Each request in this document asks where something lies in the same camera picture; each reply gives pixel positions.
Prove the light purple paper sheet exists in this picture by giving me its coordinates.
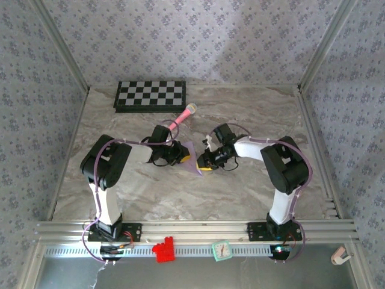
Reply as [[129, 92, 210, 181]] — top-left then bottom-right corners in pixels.
[[179, 140, 205, 178]]

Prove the pink toy microphone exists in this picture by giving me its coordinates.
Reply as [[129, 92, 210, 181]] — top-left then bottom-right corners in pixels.
[[168, 102, 198, 132]]

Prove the black white chessboard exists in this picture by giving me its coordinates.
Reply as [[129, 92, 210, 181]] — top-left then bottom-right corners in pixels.
[[112, 80, 186, 114]]

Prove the green toy clock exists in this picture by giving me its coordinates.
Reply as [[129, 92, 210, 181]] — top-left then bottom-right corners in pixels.
[[211, 240, 233, 262]]

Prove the red toy brick block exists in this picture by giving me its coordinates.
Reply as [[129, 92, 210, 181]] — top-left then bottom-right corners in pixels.
[[152, 237, 176, 264]]

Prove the small electronics board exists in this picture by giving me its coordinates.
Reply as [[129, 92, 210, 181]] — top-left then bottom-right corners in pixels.
[[269, 244, 294, 261], [99, 244, 125, 261]]

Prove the white torn tape strip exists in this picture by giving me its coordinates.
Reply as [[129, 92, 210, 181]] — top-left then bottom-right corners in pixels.
[[89, 264, 106, 289]]

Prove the beige plastic hook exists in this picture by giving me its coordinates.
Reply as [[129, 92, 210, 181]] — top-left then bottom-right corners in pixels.
[[330, 246, 353, 266]]

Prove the long aluminium mounting rail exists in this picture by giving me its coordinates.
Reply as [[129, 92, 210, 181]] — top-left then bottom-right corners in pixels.
[[33, 219, 360, 244]]

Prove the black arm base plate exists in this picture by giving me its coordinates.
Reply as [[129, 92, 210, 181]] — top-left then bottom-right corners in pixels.
[[87, 222, 143, 243], [247, 222, 303, 242]]

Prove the grey slotted cable duct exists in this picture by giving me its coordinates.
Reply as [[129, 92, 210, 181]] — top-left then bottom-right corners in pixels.
[[44, 244, 289, 258]]

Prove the aluminium side rail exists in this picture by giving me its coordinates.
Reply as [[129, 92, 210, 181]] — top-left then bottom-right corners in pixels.
[[46, 87, 91, 220], [296, 85, 343, 219]]

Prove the grey metal base plate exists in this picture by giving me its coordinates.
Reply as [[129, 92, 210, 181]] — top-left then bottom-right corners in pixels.
[[32, 243, 362, 289]]

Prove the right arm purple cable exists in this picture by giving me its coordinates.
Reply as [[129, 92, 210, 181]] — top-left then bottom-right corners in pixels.
[[209, 122, 313, 265]]

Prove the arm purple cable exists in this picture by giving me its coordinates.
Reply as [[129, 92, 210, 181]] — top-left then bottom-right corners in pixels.
[[209, 122, 313, 265], [82, 119, 180, 265]]

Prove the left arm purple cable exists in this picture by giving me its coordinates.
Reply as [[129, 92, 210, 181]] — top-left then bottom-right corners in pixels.
[[82, 119, 180, 265]]

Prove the aluminium frame post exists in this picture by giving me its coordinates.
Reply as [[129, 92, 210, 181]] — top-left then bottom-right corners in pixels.
[[297, 0, 360, 91], [29, 0, 91, 91]]

